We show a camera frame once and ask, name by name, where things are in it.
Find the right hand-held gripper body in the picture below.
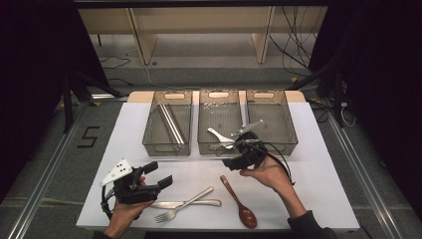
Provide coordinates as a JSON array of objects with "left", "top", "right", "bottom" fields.
[{"left": 230, "top": 119, "right": 268, "bottom": 168}]

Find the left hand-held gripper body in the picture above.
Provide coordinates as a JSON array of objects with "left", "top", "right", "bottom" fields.
[{"left": 100, "top": 157, "right": 161, "bottom": 205}]

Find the white ceramic spoon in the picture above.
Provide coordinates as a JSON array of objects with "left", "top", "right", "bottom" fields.
[{"left": 207, "top": 127, "right": 237, "bottom": 149}]

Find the metal fork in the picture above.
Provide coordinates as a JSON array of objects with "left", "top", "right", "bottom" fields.
[{"left": 154, "top": 186, "right": 215, "bottom": 224}]

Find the smoky clear plastic bin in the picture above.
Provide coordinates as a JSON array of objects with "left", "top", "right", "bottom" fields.
[
  {"left": 246, "top": 89, "right": 299, "bottom": 156},
  {"left": 197, "top": 89, "right": 246, "bottom": 155},
  {"left": 141, "top": 90, "right": 193, "bottom": 157}
]

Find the metal table knife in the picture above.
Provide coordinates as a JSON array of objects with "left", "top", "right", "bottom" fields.
[{"left": 149, "top": 198, "right": 223, "bottom": 210}]

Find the brown wooden spoon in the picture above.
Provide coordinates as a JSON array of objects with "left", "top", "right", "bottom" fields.
[{"left": 219, "top": 174, "right": 258, "bottom": 230}]

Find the person's right hand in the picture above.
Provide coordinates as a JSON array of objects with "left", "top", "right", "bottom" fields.
[{"left": 239, "top": 155, "right": 295, "bottom": 195}]

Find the person's left hand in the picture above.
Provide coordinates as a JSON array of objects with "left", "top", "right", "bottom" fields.
[{"left": 107, "top": 175, "right": 156, "bottom": 233}]

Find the white table cover sheet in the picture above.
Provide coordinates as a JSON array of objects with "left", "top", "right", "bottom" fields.
[{"left": 76, "top": 101, "right": 361, "bottom": 232}]

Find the black tripod stand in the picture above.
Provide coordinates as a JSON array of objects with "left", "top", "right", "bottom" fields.
[{"left": 61, "top": 71, "right": 123, "bottom": 133}]

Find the black metal stand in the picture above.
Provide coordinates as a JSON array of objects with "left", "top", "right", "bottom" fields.
[{"left": 287, "top": 59, "right": 347, "bottom": 128}]

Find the black curtain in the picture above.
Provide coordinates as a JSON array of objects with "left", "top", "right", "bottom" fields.
[
  {"left": 310, "top": 0, "right": 422, "bottom": 220},
  {"left": 0, "top": 0, "right": 110, "bottom": 203}
]

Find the light wooden desk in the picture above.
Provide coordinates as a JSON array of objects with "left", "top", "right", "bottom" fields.
[{"left": 79, "top": 6, "right": 327, "bottom": 66}]

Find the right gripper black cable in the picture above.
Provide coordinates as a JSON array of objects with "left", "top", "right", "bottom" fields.
[{"left": 214, "top": 141, "right": 297, "bottom": 186}]

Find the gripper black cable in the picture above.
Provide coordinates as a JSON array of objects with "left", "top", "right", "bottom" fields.
[
  {"left": 214, "top": 141, "right": 297, "bottom": 186},
  {"left": 100, "top": 186, "right": 116, "bottom": 220}
]

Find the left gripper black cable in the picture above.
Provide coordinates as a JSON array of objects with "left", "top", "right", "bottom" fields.
[{"left": 100, "top": 186, "right": 116, "bottom": 220}]

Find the metal floor rail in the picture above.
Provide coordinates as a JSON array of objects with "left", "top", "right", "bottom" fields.
[
  {"left": 326, "top": 113, "right": 404, "bottom": 239},
  {"left": 6, "top": 99, "right": 88, "bottom": 239}
]

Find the white floor cable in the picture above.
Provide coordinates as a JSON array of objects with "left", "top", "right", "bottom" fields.
[{"left": 142, "top": 64, "right": 200, "bottom": 91}]

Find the thin white looped cable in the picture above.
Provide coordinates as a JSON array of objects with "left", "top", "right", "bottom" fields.
[{"left": 340, "top": 102, "right": 356, "bottom": 127}]

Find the black floor cable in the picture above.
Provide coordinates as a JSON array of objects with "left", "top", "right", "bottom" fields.
[{"left": 100, "top": 55, "right": 133, "bottom": 86}]

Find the hanging black cable bundle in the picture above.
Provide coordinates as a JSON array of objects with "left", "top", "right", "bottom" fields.
[{"left": 269, "top": 6, "right": 319, "bottom": 78}]

